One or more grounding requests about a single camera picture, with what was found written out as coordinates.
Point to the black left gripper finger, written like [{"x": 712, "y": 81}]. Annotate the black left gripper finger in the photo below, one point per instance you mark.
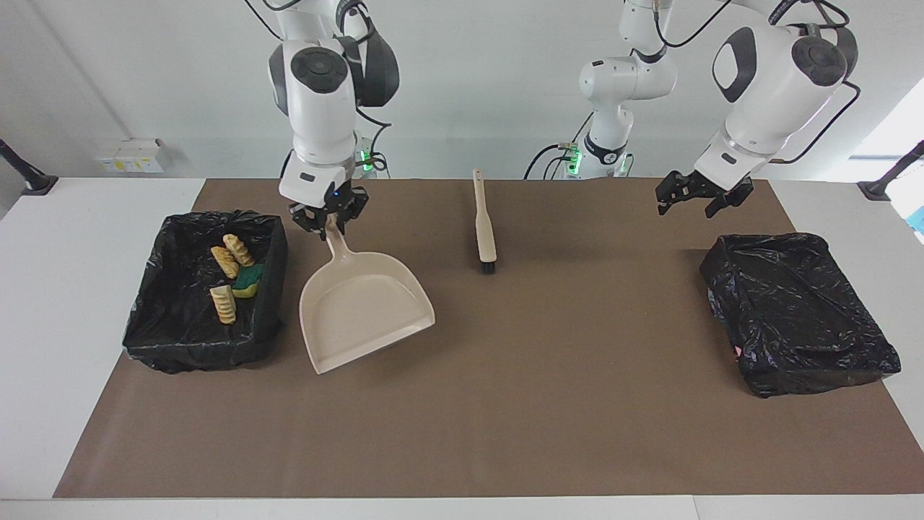
[
  {"x": 714, "y": 206},
  {"x": 664, "y": 200}
]

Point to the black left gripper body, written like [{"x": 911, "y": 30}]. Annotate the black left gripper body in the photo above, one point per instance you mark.
[{"x": 693, "y": 186}]

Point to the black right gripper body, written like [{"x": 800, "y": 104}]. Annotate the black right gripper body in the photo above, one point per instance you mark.
[{"x": 352, "y": 202}]

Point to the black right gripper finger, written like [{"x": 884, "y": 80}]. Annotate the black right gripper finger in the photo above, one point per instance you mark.
[
  {"x": 343, "y": 224},
  {"x": 318, "y": 224}
]

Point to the orange striped croissant piece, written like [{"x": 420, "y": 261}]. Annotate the orange striped croissant piece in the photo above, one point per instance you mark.
[
  {"x": 239, "y": 249},
  {"x": 225, "y": 261}
]

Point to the beige plastic dustpan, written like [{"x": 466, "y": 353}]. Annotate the beige plastic dustpan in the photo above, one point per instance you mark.
[{"x": 361, "y": 310}]

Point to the green yellow sponge piece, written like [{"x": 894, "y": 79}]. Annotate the green yellow sponge piece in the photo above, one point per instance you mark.
[{"x": 249, "y": 282}]

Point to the pale flaky bread piece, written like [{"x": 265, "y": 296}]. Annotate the pale flaky bread piece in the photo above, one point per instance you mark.
[{"x": 224, "y": 305}]

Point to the beige hand brush black bristles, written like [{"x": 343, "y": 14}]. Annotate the beige hand brush black bristles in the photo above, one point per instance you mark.
[{"x": 485, "y": 238}]

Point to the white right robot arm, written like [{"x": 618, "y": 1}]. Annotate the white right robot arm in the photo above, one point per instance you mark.
[{"x": 317, "y": 123}]

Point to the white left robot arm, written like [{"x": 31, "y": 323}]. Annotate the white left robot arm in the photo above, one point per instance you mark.
[{"x": 765, "y": 94}]

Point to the black bagged bin pink spot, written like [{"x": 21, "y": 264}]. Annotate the black bagged bin pink spot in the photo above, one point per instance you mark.
[{"x": 794, "y": 310}]

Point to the light blue object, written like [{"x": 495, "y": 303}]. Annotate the light blue object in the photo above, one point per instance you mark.
[{"x": 918, "y": 220}]

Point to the brown table mat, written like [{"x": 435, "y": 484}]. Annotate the brown table mat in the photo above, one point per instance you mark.
[{"x": 548, "y": 433}]

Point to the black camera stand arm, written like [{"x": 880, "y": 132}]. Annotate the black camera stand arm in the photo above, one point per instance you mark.
[
  {"x": 29, "y": 177},
  {"x": 884, "y": 184}
]

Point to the white yellow wall socket box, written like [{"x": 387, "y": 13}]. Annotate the white yellow wall socket box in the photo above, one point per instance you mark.
[{"x": 133, "y": 155}]

